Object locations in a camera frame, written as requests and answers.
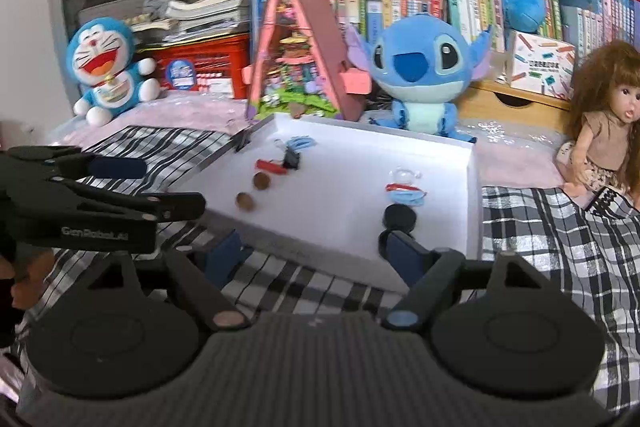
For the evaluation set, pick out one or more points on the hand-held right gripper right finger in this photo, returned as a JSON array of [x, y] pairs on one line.
[[405, 258]]

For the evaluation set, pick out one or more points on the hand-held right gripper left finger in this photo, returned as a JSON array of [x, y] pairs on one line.
[[225, 258]]

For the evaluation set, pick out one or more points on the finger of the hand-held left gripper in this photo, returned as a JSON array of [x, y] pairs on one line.
[[170, 206], [117, 168]]

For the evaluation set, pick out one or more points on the black round container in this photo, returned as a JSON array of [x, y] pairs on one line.
[[386, 241]]

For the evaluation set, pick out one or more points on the black round lid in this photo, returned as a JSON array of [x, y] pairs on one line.
[[400, 217]]

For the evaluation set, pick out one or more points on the blue round lid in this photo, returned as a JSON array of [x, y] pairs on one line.
[[407, 202]]

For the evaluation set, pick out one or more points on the clear plastic capsule half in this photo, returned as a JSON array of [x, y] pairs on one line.
[[403, 176]]

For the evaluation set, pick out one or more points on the white cardboard box tray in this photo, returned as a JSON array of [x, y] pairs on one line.
[[340, 187]]

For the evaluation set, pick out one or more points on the person's left hand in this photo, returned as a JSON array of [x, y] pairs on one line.
[[32, 273]]

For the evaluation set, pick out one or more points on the small black binder clip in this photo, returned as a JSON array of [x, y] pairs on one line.
[[242, 141]]

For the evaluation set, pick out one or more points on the blue cat plush toy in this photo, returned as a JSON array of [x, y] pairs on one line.
[[100, 57]]

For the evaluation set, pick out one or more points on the black white plaid blanket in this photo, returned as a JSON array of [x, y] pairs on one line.
[[550, 247]]

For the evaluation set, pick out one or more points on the red plastic crate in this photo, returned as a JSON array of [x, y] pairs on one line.
[[220, 62]]

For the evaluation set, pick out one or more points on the wooden drawer organizer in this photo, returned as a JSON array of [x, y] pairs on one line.
[[525, 109]]

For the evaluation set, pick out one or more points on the pink triangular house model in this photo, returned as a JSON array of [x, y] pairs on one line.
[[300, 57]]

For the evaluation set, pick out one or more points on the blue alien plush toy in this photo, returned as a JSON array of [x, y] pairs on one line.
[[420, 57]]

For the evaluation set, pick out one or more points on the white printed carton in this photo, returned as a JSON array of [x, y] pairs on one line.
[[537, 64]]

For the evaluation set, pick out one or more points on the brown haired doll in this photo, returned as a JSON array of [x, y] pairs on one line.
[[610, 132]]

